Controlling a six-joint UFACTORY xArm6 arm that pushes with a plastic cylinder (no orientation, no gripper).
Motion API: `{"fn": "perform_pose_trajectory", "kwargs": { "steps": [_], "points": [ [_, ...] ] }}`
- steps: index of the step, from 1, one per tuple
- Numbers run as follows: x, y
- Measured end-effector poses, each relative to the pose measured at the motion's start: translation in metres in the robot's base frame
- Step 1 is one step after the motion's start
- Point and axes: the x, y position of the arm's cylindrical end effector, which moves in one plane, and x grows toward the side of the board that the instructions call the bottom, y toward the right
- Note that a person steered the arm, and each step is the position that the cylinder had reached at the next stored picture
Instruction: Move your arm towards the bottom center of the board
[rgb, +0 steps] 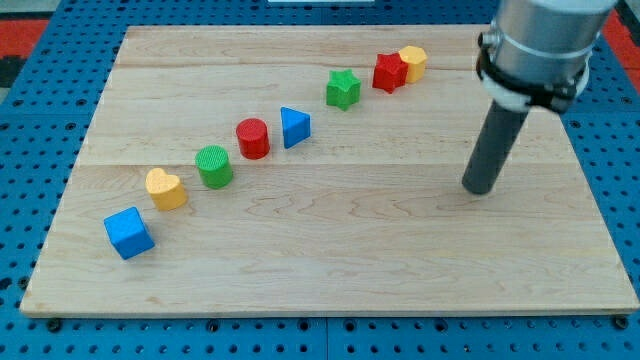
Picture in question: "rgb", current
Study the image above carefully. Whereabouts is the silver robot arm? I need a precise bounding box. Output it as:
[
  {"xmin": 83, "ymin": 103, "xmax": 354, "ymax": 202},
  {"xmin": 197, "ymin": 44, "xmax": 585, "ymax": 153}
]
[{"xmin": 476, "ymin": 0, "xmax": 616, "ymax": 114}]

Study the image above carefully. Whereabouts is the blue triangle block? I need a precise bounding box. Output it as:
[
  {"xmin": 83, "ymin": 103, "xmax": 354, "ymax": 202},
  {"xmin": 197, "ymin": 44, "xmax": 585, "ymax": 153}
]
[{"xmin": 280, "ymin": 107, "xmax": 311, "ymax": 149}]

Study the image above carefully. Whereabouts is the red cylinder block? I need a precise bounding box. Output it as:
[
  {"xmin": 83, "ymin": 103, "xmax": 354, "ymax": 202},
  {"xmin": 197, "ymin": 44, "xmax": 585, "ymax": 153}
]
[{"xmin": 236, "ymin": 118, "xmax": 270, "ymax": 160}]

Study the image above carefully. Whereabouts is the green star block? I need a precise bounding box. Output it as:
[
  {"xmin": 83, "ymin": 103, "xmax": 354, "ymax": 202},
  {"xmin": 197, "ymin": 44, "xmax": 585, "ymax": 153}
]
[{"xmin": 326, "ymin": 69, "xmax": 361, "ymax": 111}]

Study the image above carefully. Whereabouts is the green cylinder block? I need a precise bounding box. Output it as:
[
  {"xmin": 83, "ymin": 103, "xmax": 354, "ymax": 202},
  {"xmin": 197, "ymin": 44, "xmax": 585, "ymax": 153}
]
[{"xmin": 195, "ymin": 145, "xmax": 233, "ymax": 189}]

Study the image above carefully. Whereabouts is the red star block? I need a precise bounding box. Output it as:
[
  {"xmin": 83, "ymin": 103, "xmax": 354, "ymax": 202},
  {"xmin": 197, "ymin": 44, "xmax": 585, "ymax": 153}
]
[{"xmin": 372, "ymin": 52, "xmax": 408, "ymax": 94}]

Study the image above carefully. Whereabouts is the yellow heart block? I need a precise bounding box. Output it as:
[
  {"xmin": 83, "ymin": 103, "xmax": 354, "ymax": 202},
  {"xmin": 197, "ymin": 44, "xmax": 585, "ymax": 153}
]
[{"xmin": 145, "ymin": 168, "xmax": 188, "ymax": 211}]

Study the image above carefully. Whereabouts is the yellow hexagon block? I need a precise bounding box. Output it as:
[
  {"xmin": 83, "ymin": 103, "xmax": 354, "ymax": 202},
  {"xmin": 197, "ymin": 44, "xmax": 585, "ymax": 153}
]
[{"xmin": 399, "ymin": 45, "xmax": 428, "ymax": 83}]

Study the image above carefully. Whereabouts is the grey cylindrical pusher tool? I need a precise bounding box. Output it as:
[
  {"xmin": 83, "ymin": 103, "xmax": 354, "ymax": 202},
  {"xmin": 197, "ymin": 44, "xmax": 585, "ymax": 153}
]
[{"xmin": 462, "ymin": 101, "xmax": 528, "ymax": 195}]

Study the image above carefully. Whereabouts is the blue cube block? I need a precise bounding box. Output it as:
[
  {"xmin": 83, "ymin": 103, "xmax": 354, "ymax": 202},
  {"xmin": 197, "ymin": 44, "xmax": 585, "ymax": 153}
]
[{"xmin": 103, "ymin": 207, "xmax": 155, "ymax": 260}]

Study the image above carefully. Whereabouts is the black cable clamp ring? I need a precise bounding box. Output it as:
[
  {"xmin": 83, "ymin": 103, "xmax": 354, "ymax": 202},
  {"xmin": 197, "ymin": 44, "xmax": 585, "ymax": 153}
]
[{"xmin": 475, "ymin": 30, "xmax": 591, "ymax": 115}]

